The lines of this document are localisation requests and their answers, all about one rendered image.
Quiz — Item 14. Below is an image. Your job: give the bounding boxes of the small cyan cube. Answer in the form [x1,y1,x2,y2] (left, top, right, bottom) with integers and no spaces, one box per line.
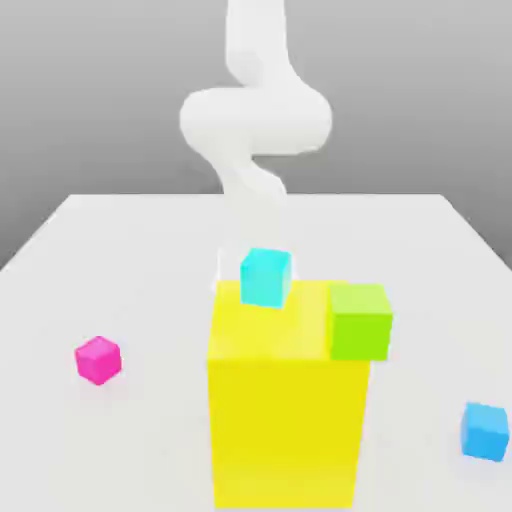
[239,246,294,310]

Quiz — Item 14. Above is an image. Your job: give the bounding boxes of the small green cube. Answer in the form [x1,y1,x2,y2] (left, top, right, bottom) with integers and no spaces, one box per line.
[328,282,394,362]

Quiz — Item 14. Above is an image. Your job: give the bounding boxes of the small pink cube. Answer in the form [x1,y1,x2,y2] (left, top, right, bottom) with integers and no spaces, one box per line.
[74,335,123,387]

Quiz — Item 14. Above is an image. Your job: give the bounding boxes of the small blue cube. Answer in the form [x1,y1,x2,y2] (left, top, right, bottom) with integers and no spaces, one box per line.
[459,401,510,464]

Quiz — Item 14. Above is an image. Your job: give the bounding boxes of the large yellow box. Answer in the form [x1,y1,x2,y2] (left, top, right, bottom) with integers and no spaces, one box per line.
[205,279,373,511]

